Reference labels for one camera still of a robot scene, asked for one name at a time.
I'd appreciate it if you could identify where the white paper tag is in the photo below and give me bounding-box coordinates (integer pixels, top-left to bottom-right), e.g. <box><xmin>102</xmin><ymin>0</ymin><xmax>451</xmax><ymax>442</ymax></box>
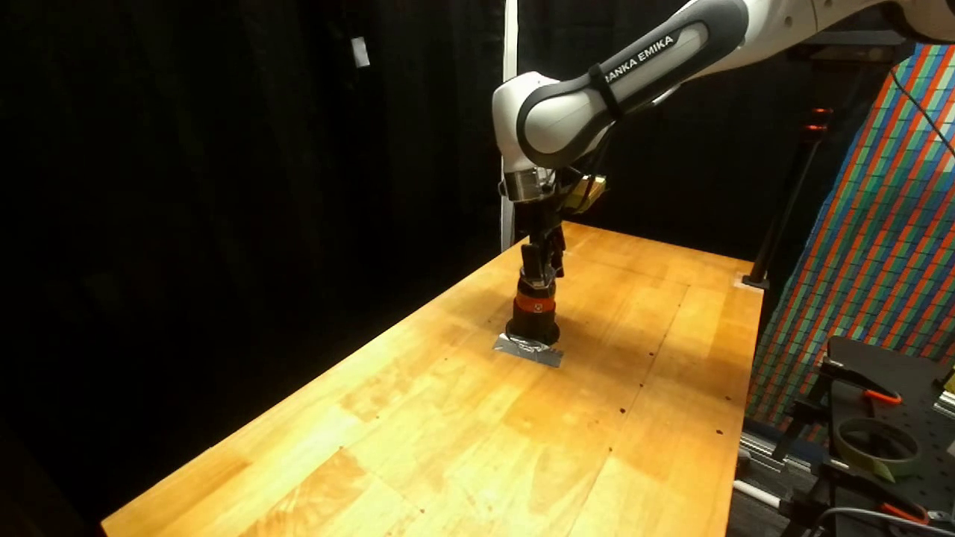
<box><xmin>349</xmin><ymin>36</ymin><xmax>369</xmax><ymax>69</ymax></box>

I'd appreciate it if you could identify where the dark cylindrical can object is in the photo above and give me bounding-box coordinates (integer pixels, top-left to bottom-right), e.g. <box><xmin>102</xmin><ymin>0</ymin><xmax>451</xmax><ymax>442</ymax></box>
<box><xmin>504</xmin><ymin>279</ymin><xmax>558</xmax><ymax>342</ymax></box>

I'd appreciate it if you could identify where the roll of tape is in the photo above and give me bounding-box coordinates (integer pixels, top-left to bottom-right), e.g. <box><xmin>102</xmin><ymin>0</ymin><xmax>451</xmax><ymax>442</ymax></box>
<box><xmin>831</xmin><ymin>418</ymin><xmax>921</xmax><ymax>482</ymax></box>

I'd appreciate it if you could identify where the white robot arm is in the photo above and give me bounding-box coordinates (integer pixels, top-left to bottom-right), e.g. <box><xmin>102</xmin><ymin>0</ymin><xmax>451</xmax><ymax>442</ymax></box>
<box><xmin>493</xmin><ymin>0</ymin><xmax>955</xmax><ymax>202</ymax></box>

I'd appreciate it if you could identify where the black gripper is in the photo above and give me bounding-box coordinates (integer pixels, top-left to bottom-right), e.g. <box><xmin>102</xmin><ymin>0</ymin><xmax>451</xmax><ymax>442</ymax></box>
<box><xmin>512</xmin><ymin>194</ymin><xmax>564</xmax><ymax>288</ymax></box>

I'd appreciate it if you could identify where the black tripod stand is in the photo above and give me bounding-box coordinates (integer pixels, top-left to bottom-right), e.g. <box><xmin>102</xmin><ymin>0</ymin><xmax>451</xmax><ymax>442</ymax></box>
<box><xmin>742</xmin><ymin>33</ymin><xmax>912</xmax><ymax>288</ymax></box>

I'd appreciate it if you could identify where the colourful patterned cloth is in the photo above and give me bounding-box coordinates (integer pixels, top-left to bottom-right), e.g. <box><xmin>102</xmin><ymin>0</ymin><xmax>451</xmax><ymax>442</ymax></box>
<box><xmin>745</xmin><ymin>43</ymin><xmax>955</xmax><ymax>425</ymax></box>

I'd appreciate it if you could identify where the black clamp with orange tips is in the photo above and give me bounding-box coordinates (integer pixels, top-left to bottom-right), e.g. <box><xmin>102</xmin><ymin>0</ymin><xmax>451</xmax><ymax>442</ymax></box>
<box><xmin>787</xmin><ymin>354</ymin><xmax>906</xmax><ymax>421</ymax></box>

